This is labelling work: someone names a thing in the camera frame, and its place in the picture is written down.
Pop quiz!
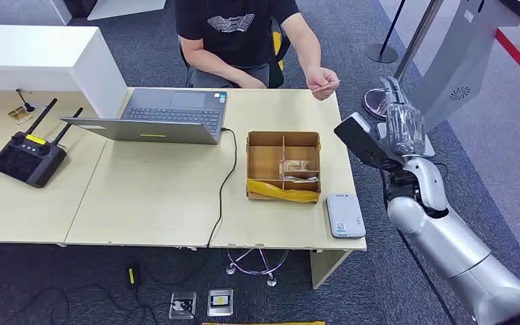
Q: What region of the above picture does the open floor socket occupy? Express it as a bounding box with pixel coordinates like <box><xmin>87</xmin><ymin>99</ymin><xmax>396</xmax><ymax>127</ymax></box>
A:
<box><xmin>169</xmin><ymin>292</ymin><xmax>197</xmax><ymax>320</ymax></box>

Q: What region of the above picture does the white counter block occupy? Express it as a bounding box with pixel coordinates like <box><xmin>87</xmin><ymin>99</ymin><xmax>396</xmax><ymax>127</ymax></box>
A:
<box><xmin>0</xmin><ymin>24</ymin><xmax>129</xmax><ymax>120</ymax></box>

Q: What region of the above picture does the ID card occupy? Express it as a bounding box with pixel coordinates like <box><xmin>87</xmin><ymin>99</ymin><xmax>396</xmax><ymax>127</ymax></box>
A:
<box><xmin>310</xmin><ymin>79</ymin><xmax>342</xmax><ymax>93</ymax></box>

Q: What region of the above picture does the covered floor socket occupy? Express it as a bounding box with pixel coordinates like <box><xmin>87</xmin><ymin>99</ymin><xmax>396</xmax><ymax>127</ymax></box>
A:
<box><xmin>207</xmin><ymin>288</ymin><xmax>234</xmax><ymax>318</ymax></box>

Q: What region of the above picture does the white card reader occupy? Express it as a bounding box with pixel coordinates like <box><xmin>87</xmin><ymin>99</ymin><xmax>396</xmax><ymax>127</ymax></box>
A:
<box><xmin>326</xmin><ymin>192</ymin><xmax>367</xmax><ymax>240</ymax></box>

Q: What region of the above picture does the black floor cable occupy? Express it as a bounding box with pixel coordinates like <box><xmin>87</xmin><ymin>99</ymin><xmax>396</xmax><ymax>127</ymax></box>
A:
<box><xmin>0</xmin><ymin>251</ymin><xmax>216</xmax><ymax>325</ymax></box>

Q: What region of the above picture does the small yellow component pack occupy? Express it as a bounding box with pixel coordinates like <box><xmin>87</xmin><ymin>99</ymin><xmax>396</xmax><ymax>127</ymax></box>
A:
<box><xmin>7</xmin><ymin>106</ymin><xmax>33</xmax><ymax>125</ymax></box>

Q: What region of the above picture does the beige desk leg panel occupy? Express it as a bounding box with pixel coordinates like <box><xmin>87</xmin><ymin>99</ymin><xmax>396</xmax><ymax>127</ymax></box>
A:
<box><xmin>309</xmin><ymin>249</ymin><xmax>353</xmax><ymax>290</ymax></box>

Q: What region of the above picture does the grey kiosk stand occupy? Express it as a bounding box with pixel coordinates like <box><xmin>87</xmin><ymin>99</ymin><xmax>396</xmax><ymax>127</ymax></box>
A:
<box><xmin>375</xmin><ymin>0</ymin><xmax>520</xmax><ymax>158</ymax></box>

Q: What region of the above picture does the person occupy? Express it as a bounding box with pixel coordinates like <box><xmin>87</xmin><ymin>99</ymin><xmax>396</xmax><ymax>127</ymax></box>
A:
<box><xmin>173</xmin><ymin>0</ymin><xmax>342</xmax><ymax>102</ymax></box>

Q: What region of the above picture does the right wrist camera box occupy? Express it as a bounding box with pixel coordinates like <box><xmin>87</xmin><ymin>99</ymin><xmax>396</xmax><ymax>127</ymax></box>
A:
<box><xmin>334</xmin><ymin>112</ymin><xmax>401</xmax><ymax>173</ymax></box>

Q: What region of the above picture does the person's right hand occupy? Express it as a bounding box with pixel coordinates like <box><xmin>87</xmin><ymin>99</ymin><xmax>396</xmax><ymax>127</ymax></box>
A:
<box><xmin>235</xmin><ymin>74</ymin><xmax>267</xmax><ymax>89</ymax></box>

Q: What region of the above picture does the cardboard box with dividers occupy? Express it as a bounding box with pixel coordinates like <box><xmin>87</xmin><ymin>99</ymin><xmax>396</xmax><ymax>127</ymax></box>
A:
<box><xmin>245</xmin><ymin>131</ymin><xmax>322</xmax><ymax>205</ymax></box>

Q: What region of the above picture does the black stanchion post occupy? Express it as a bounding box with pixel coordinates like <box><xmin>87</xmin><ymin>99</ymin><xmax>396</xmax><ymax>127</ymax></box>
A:
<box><xmin>366</xmin><ymin>0</ymin><xmax>408</xmax><ymax>64</ymax></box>

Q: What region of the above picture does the black remote controller with antennas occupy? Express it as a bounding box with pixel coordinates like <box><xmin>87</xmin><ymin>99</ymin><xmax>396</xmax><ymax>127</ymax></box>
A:
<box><xmin>0</xmin><ymin>97</ymin><xmax>84</xmax><ymax>189</ymax></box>

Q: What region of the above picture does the person's left hand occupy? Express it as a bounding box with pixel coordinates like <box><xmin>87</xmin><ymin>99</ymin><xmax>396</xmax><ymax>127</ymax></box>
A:
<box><xmin>305</xmin><ymin>66</ymin><xmax>341</xmax><ymax>102</ymax></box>

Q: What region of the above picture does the chrome stool base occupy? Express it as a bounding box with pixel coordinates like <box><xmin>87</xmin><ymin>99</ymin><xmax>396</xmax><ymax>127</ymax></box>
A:
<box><xmin>225</xmin><ymin>248</ymin><xmax>290</xmax><ymax>288</ymax></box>

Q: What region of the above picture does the black laptop power cable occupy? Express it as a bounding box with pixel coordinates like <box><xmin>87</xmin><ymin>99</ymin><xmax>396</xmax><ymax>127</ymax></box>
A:
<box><xmin>206</xmin><ymin>127</ymin><xmax>239</xmax><ymax>248</ymax></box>

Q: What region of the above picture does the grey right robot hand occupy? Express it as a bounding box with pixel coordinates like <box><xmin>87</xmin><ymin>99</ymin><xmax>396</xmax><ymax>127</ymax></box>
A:
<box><xmin>378</xmin><ymin>76</ymin><xmax>426</xmax><ymax>158</ymax></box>

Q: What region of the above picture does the grey laptop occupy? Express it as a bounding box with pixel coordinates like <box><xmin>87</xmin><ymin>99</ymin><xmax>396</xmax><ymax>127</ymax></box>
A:
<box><xmin>60</xmin><ymin>87</ymin><xmax>229</xmax><ymax>146</ymax></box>

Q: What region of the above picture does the silver stanchion post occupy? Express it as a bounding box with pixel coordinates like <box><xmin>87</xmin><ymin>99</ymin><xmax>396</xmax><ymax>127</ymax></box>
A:
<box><xmin>362</xmin><ymin>0</ymin><xmax>445</xmax><ymax>121</ymax></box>

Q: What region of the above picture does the white panel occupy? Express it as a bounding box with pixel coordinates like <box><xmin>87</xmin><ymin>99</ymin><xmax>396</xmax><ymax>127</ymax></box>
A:
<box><xmin>87</xmin><ymin>0</ymin><xmax>167</xmax><ymax>22</ymax></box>

